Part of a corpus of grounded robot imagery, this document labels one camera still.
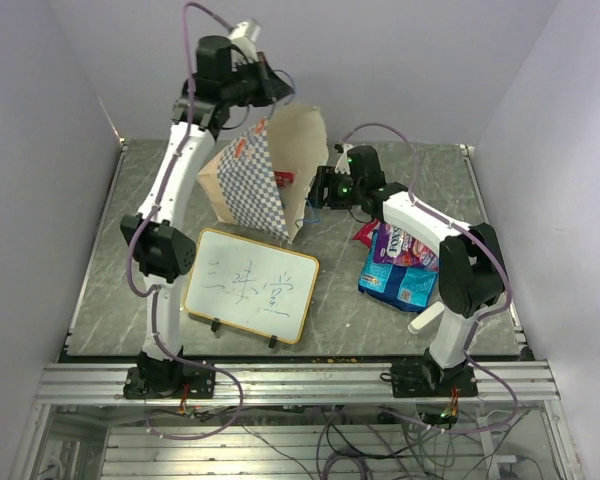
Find purple snack packet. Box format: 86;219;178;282
372;223;438;271

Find blue checkered paper bag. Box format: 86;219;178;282
197;102;329;243

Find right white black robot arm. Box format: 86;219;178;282
309;145;512;396

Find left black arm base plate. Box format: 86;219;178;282
123;361;216;400

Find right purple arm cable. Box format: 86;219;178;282
342;123;520;435

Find small red candy packet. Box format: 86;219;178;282
274;171;295;188

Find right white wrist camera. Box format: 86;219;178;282
335;143;353;175

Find tangled floor cables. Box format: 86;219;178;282
144;402;541;480

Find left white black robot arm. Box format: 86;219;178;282
120;26;294;397

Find pink snack packet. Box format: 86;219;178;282
352;220;379;249

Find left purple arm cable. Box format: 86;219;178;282
126;1;245;442

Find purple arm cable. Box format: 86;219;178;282
126;1;245;442
342;123;520;435

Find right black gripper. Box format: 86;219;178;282
303;166;363;210

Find small whiteboard with yellow frame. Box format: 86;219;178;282
183;228;320;345

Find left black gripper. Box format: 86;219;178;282
226;53;299;109

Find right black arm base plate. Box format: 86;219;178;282
379;357;478;398

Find teal snack packet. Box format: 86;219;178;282
358;233;438;313

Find white whiteboard eraser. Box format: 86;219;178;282
408;301;445;335

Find aluminium extrusion rail frame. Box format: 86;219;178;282
34;361;560;407

